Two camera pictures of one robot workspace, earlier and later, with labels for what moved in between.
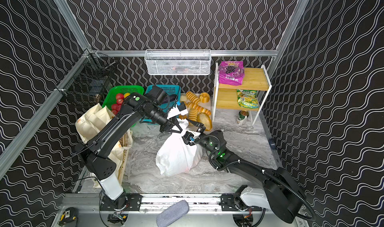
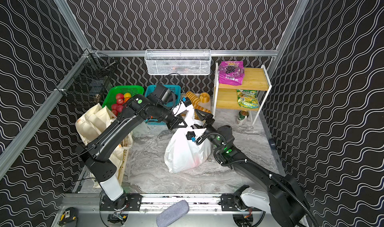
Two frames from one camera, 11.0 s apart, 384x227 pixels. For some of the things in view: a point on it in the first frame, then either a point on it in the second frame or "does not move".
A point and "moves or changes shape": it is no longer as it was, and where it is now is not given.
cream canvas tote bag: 94,119 does not move
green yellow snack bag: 247,99 does not move
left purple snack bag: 231,72 does not move
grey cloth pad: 172,213 does not move
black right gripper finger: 201,127 -> 204,116
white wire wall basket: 178,61 does not move
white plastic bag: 176,155 moves or changes shape
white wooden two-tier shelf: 225,95 does not move
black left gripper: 167,126 -> 174,122
